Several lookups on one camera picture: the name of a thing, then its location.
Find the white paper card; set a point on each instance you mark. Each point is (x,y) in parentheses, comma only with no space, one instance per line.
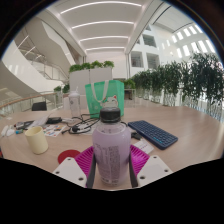
(144,146)

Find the dark blue keyboard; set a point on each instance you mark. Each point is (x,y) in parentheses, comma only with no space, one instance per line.
(153,134)

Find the tall white cabinet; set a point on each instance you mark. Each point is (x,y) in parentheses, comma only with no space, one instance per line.
(80,80)

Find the shelf unit with plants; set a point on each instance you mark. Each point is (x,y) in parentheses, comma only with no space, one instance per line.
(129,88)

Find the flat round red coaster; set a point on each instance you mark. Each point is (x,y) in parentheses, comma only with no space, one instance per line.
(66,156)

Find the black power bank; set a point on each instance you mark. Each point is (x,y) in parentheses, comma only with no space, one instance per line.
(54,120)

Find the colourful sticker sheet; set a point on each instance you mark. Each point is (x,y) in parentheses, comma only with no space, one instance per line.
(54,130)

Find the black office chair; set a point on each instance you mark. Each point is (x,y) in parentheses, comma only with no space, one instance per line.
(39,106)

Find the clear shaker bottle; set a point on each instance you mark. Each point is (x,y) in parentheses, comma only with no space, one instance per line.
(74,105)

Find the group of ceiling light strips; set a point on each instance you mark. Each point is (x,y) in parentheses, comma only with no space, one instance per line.
(103,36)

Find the green tote bag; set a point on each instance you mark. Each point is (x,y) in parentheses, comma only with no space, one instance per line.
(115,93)

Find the cream yellow mug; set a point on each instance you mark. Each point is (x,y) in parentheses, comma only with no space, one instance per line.
(36,140)

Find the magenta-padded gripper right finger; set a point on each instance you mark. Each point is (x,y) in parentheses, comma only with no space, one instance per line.
(155,170)

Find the brown book with papers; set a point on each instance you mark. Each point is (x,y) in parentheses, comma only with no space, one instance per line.
(38,121)

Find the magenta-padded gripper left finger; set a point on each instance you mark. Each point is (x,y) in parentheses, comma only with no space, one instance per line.
(70,171)

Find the purple drink bottle black cap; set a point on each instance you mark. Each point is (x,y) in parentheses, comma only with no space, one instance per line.
(111,150)

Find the green plants atop cabinet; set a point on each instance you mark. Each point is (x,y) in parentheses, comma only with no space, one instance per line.
(91,65)

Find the row of green hedge plants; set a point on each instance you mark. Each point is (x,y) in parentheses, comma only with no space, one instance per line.
(200,80)

